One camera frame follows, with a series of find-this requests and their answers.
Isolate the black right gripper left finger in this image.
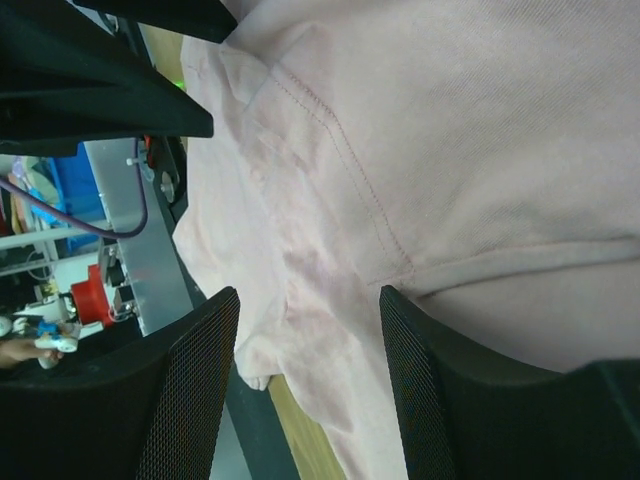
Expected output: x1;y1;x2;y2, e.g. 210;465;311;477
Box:
1;287;240;479

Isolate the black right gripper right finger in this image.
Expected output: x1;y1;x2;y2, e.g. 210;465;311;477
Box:
379;286;639;479

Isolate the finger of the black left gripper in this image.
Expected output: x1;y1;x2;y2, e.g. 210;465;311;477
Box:
1;1;214;155

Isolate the pink printed t shirt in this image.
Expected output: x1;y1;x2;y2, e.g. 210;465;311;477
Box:
174;1;639;479

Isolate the person hand in background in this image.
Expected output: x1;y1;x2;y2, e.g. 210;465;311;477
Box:
0;339;63;369

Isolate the blue storage bin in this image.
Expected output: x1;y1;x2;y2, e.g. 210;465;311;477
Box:
26;144;105;222

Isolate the white game controller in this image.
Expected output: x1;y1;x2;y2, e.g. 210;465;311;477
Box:
34;321;82;354

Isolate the red emergency stop button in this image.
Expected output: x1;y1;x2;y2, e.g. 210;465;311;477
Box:
71;264;114;328

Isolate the front aluminium frame rail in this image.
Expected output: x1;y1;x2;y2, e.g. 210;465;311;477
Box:
84;139;193;335

